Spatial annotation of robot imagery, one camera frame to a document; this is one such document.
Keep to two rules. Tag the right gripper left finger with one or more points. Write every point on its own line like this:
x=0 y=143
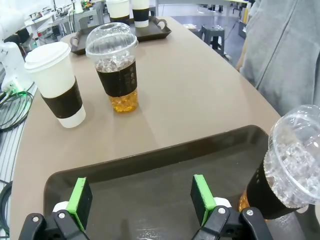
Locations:
x=80 y=200

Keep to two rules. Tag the white paper coffee cup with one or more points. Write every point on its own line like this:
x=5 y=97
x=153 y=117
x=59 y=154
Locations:
x=140 y=17
x=57 y=82
x=120 y=10

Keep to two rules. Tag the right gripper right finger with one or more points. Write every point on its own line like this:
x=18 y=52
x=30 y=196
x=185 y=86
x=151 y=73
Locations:
x=202 y=200

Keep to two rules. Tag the clear iced coffee cup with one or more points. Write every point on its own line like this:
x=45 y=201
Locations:
x=117 y=80
x=290 y=162

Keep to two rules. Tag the person in grey hoodie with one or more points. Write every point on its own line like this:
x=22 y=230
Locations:
x=280 y=50

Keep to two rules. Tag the cluttered white workbench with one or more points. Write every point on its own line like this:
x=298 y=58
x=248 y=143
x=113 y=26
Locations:
x=45 y=20

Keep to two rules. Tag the brown serving tray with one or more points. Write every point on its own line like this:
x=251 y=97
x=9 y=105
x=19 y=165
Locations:
x=150 y=175
x=150 y=32

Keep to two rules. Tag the grey plastic stool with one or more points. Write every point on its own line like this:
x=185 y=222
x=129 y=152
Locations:
x=212 y=32

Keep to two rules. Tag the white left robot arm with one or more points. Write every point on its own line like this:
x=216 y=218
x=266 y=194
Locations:
x=10 y=62

